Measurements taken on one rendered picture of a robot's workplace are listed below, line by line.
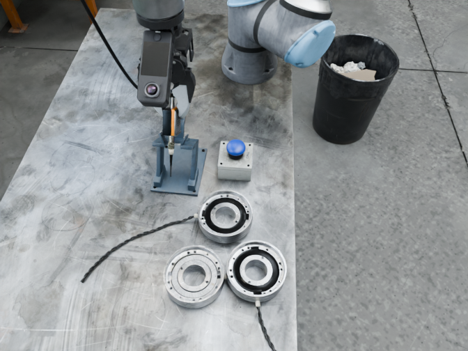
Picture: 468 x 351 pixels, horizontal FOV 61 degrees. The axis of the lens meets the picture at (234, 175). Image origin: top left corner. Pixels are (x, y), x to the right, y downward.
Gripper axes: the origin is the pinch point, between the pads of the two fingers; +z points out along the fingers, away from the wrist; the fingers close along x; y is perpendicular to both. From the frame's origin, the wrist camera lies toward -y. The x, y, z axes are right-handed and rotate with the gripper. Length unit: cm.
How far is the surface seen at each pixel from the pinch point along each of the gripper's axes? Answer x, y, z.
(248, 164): -14.7, -0.3, 11.7
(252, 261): -17.6, -20.8, 13.9
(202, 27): 4, 54, 16
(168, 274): -3.3, -25.3, 13.2
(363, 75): -59, 96, 62
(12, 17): 144, 157, 87
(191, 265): -7.0, -23.1, 13.5
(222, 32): -2, 52, 16
